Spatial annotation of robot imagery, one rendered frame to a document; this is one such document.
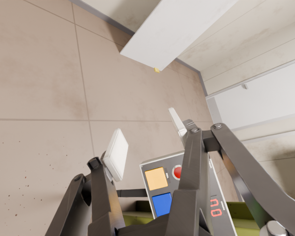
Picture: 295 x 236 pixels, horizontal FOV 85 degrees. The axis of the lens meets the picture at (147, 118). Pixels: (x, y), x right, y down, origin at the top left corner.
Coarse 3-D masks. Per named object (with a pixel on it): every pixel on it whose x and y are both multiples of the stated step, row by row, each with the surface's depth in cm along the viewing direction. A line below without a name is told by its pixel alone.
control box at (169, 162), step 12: (168, 156) 64; (180, 156) 63; (144, 168) 65; (168, 168) 63; (144, 180) 64; (168, 180) 63; (216, 180) 60; (156, 192) 63; (216, 192) 59; (156, 216) 62; (216, 216) 58; (228, 216) 58; (216, 228) 58; (228, 228) 57
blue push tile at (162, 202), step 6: (168, 192) 62; (156, 198) 62; (162, 198) 62; (168, 198) 61; (156, 204) 62; (162, 204) 62; (168, 204) 61; (156, 210) 62; (162, 210) 61; (168, 210) 61
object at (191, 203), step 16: (192, 128) 14; (192, 144) 12; (192, 160) 11; (208, 160) 13; (192, 176) 9; (208, 176) 12; (176, 192) 8; (192, 192) 8; (208, 192) 10; (176, 208) 7; (192, 208) 7; (208, 208) 9; (176, 224) 7; (192, 224) 6; (208, 224) 8
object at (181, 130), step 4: (172, 108) 20; (172, 112) 19; (172, 116) 18; (176, 116) 17; (172, 120) 18; (176, 120) 16; (180, 120) 16; (176, 124) 16; (180, 124) 15; (176, 128) 16; (180, 128) 14; (184, 128) 14; (180, 132) 14; (184, 132) 14; (180, 136) 14; (184, 136) 14; (180, 140) 17; (184, 140) 15; (184, 144) 15; (184, 148) 15
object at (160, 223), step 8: (160, 216) 8; (168, 216) 8; (144, 224) 8; (152, 224) 8; (160, 224) 8; (120, 232) 8; (128, 232) 8; (136, 232) 8; (144, 232) 8; (152, 232) 7; (160, 232) 7; (200, 232) 7
